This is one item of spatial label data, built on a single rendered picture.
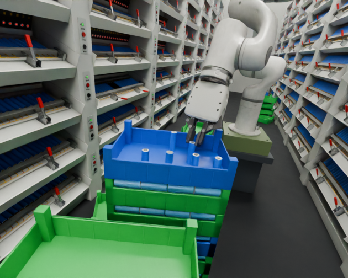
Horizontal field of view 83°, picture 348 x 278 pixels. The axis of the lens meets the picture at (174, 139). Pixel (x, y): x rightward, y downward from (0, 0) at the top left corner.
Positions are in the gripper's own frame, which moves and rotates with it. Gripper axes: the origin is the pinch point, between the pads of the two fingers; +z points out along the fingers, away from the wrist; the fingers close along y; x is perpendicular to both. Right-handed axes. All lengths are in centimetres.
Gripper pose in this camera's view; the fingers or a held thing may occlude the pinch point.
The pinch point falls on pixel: (195, 137)
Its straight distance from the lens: 54.0
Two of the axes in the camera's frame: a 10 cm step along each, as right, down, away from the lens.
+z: -3.2, 9.5, 0.2
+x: -4.3, -1.2, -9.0
